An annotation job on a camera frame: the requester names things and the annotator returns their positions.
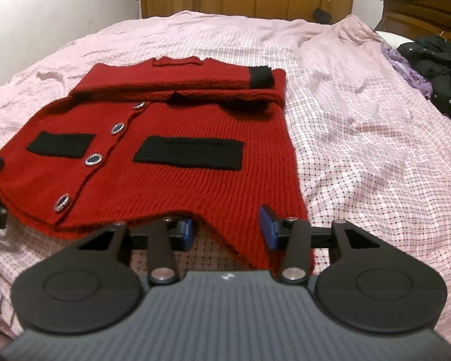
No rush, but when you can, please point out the red knit cardigan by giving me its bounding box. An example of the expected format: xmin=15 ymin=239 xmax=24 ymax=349
xmin=0 ymin=56 xmax=317 ymax=276

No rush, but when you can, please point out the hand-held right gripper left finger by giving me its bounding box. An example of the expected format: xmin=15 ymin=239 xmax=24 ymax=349
xmin=71 ymin=216 xmax=195 ymax=285

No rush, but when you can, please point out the purple lace cloth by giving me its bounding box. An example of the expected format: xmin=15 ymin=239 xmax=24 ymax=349
xmin=380 ymin=41 xmax=451 ymax=137

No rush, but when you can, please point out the wooden headboard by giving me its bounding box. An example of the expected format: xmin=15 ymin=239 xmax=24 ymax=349
xmin=374 ymin=0 xmax=451 ymax=43

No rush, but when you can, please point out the black jacket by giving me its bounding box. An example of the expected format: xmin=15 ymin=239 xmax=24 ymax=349
xmin=397 ymin=35 xmax=451 ymax=119

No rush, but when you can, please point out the pink checked bed sheet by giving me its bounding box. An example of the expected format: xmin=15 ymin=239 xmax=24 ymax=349
xmin=0 ymin=9 xmax=451 ymax=347

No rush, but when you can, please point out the white pillow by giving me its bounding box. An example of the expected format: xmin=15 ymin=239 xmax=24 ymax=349
xmin=376 ymin=30 xmax=416 ymax=48

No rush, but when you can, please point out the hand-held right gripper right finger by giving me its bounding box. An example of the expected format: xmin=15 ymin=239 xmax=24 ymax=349
xmin=259 ymin=205 xmax=384 ymax=285

